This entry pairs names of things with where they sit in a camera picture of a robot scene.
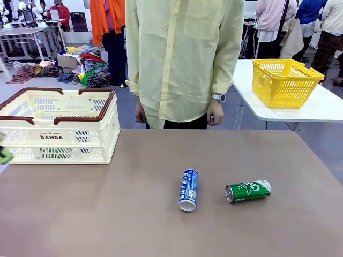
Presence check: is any blue white drink can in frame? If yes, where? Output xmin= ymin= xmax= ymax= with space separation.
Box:
xmin=178 ymin=168 xmax=200 ymax=213

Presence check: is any person's left forearm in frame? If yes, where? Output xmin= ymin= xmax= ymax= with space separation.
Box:
xmin=211 ymin=50 xmax=242 ymax=95

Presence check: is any person's right forearm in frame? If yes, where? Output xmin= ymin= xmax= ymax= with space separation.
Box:
xmin=124 ymin=50 xmax=147 ymax=97

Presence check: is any cream plastic shopping basket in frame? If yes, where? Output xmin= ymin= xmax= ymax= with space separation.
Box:
xmin=0 ymin=89 xmax=121 ymax=165

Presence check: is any yellow plastic basket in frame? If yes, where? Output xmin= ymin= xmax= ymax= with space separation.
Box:
xmin=251 ymin=58 xmax=325 ymax=109

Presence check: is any person's right hand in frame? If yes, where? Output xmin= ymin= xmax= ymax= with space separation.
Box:
xmin=134 ymin=102 xmax=148 ymax=125

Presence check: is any person's left hand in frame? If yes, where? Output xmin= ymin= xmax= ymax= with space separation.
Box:
xmin=206 ymin=101 xmax=226 ymax=126

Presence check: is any patterned cloth pile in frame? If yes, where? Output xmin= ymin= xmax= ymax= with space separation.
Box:
xmin=7 ymin=60 xmax=63 ymax=85

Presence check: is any cardboard box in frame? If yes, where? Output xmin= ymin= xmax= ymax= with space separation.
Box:
xmin=57 ymin=53 xmax=81 ymax=73

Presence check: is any grey background table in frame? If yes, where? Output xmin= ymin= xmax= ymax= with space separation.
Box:
xmin=0 ymin=26 xmax=65 ymax=62

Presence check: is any dark checked cloth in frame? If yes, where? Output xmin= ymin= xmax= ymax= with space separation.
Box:
xmin=85 ymin=74 xmax=112 ymax=89

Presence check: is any green cloth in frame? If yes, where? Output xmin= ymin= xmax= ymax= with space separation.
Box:
xmin=79 ymin=63 xmax=108 ymax=87

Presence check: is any yellow cloth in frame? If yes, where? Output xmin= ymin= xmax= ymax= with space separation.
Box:
xmin=66 ymin=45 xmax=93 ymax=56

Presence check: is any red cloth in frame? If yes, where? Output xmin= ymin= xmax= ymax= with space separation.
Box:
xmin=79 ymin=52 xmax=107 ymax=64

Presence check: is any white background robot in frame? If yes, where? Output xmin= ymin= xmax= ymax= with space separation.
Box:
xmin=26 ymin=0 xmax=50 ymax=27

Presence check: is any person in red top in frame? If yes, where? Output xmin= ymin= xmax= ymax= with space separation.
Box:
xmin=47 ymin=0 xmax=71 ymax=32

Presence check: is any person in orange top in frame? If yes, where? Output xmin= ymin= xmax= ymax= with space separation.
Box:
xmin=90 ymin=0 xmax=128 ymax=87

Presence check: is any person in yellow shirt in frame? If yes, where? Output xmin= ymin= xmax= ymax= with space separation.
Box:
xmin=124 ymin=0 xmax=246 ymax=130

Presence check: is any person in pink top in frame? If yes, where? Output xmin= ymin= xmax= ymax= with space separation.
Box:
xmin=256 ymin=0 xmax=299 ymax=60

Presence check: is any white side table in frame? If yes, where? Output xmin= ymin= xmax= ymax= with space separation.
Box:
xmin=232 ymin=59 xmax=343 ymax=132

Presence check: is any person in blue top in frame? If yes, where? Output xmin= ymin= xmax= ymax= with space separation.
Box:
xmin=292 ymin=0 xmax=329 ymax=63

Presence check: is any person in cream jacket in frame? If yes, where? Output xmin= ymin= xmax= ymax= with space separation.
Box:
xmin=310 ymin=0 xmax=343 ymax=80

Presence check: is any brown basket handle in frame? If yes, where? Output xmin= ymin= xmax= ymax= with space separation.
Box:
xmin=0 ymin=87 xmax=64 ymax=126
xmin=54 ymin=88 xmax=116 ymax=126

